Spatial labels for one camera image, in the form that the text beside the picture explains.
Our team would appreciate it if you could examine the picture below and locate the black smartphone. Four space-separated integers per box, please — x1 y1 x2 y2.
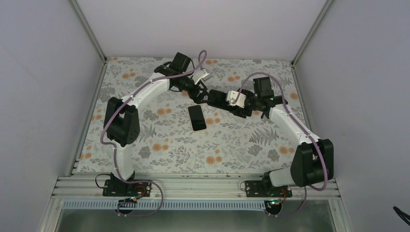
188 105 206 131

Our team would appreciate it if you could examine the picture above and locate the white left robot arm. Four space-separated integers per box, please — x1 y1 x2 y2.
100 50 208 196

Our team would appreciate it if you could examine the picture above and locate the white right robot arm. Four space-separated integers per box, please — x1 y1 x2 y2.
225 75 334 197

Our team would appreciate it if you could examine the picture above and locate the floral patterned table mat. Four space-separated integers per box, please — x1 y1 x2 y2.
75 57 304 174

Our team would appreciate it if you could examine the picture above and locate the black object at corner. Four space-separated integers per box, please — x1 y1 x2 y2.
393 206 410 226

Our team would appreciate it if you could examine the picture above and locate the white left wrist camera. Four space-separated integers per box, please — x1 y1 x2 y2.
192 68 210 85

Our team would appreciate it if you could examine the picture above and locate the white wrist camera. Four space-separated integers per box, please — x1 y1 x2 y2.
226 90 247 108
192 68 210 85

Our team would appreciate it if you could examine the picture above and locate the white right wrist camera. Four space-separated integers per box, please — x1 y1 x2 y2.
226 90 247 108

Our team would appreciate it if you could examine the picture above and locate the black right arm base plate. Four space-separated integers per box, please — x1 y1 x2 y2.
244 180 293 198

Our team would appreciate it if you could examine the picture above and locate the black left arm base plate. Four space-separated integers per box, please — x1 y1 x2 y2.
102 179 152 198

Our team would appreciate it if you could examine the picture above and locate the aluminium front rail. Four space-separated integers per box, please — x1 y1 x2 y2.
51 175 341 200

